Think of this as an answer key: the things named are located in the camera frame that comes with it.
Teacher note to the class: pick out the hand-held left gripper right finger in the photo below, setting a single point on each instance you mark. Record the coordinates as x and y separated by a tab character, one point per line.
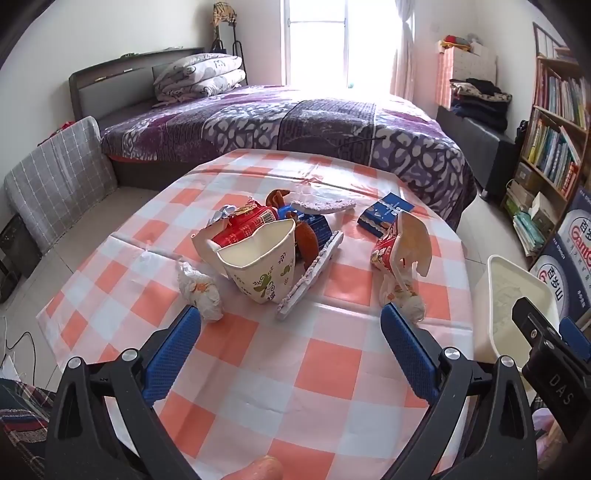
407	350

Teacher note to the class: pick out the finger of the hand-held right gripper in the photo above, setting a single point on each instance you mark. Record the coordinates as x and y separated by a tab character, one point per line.
531	323
575	337

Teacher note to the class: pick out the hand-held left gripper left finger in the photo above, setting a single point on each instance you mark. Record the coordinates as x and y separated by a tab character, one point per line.
171	350

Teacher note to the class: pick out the white plastic bin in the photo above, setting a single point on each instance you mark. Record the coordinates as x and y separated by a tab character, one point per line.
505	286

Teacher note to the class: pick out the white paper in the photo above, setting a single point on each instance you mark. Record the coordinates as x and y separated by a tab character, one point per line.
221	213

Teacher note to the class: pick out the long orange peel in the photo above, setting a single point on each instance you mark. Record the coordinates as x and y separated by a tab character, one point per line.
307	242

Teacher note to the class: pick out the person's left hand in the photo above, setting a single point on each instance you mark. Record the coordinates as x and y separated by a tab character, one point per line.
258	468

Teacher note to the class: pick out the crumpled white tissue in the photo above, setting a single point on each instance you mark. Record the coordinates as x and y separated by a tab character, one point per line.
411	307

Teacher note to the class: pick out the crumpled printed tissue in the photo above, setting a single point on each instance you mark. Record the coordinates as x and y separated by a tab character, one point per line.
199	291

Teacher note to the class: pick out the printed cardboard box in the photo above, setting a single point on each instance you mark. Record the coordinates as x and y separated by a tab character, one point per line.
572	258

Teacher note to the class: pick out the orange white checked tablecloth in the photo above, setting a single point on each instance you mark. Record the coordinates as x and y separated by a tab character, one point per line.
277	369

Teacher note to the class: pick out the torn red white paper cup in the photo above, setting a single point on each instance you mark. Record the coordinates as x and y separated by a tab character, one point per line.
406	240

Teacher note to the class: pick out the floral print paper cup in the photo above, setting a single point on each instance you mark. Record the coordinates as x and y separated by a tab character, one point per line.
258	272

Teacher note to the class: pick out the blue snack box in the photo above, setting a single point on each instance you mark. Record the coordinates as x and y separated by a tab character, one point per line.
383	214

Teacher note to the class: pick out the crushed red paper cup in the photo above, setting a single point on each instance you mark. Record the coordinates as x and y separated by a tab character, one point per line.
242	226

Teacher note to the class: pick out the flattened blue box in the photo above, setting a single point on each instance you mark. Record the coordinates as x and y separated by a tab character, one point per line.
321	226

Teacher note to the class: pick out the plaid cloth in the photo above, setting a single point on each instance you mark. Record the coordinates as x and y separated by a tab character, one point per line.
21	415

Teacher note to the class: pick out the black bench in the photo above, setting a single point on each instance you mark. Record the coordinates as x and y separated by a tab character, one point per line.
489	157

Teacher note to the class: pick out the small curled orange peel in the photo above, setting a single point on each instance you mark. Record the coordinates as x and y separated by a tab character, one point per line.
278	199

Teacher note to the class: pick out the black cabinet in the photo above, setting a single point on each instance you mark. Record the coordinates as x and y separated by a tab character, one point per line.
14	254

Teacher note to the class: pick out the grey checked cushion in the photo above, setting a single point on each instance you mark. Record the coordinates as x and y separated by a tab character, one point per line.
60	184

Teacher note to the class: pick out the wooden bookshelf with books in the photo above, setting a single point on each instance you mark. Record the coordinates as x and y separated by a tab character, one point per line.
554	120

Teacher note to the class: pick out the thin black stick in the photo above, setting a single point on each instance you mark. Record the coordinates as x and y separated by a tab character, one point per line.
362	139

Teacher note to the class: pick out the pile of dark clothes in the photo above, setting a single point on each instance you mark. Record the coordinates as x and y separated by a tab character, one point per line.
482	104

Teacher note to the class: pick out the bed with purple blanket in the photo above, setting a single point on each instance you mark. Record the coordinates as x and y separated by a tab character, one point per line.
286	120

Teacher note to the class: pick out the pink checked cloth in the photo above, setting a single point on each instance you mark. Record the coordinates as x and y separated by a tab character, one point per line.
445	78

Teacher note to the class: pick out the dark wooden headboard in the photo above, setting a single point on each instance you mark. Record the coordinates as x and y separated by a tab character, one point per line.
106	87

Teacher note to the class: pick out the folded patterned quilt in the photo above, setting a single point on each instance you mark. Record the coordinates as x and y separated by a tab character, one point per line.
198	76

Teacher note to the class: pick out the sheer curtain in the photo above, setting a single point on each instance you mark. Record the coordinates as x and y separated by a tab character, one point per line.
404	50

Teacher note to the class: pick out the bright window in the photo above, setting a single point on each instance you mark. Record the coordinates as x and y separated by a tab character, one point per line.
318	41

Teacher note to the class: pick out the black metal rack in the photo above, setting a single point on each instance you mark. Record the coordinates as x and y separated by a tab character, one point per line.
228	32

